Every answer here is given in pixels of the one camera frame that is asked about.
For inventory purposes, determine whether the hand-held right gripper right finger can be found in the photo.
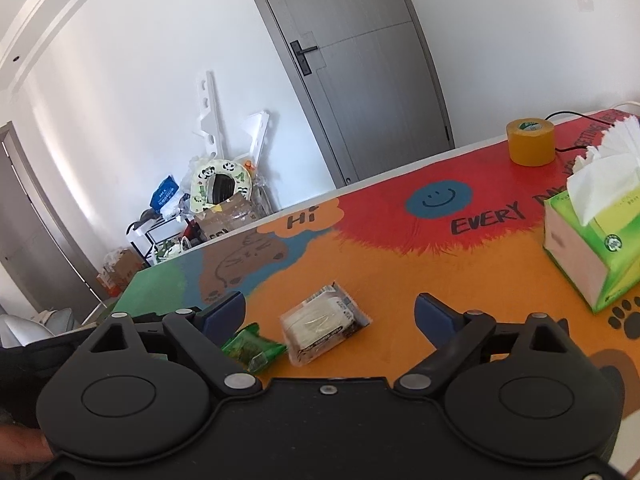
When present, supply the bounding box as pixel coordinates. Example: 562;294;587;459
393;292;589;402

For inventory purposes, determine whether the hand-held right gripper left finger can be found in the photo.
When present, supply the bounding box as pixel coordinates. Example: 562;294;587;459
74;291;264;402

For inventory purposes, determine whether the green snack packet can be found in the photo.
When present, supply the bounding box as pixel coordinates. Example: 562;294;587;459
221;323;287;374

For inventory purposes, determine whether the clear white snack packet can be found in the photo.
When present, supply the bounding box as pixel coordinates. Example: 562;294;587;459
279;282;372;367

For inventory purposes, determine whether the person's left hand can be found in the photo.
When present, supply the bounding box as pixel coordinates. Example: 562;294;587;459
0;422;55;478

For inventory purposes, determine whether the colourful printed table mat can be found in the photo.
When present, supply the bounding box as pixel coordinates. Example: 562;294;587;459
112;108;640;480

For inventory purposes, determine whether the white plastic bag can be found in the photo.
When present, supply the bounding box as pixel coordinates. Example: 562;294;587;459
152;237;193;264

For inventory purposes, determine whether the printed cardboard carton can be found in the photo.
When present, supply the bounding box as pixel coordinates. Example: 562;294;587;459
192;195;262;241

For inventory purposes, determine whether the black shoe rack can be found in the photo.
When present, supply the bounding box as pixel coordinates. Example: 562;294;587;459
126;212;201;267

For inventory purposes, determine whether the orange brown cardboard carton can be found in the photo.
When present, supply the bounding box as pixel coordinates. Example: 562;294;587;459
97;247;144;297

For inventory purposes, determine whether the panda print toilet seat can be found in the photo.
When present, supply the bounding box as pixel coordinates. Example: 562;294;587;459
190;156;253;213

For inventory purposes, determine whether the blue bag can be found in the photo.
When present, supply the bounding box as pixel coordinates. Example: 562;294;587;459
151;175;181;211

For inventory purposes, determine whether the green tissue box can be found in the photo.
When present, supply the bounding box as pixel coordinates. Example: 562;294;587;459
542;115;640;315

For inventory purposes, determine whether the short white holed board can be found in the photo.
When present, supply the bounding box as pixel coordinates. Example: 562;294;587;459
241;110;271;171

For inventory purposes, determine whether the yellow tape roll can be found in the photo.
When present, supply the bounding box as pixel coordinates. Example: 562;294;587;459
506;117;556;167

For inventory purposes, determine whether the tall white holed board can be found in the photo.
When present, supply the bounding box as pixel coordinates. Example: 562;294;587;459
192;71;226;161

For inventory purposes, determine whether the grey door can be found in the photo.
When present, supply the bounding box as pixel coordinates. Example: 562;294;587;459
235;0;456;187

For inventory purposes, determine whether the black cable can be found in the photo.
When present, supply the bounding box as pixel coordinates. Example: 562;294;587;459
544;101;640;155

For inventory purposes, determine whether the black door handle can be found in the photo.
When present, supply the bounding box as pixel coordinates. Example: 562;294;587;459
290;40;320;76

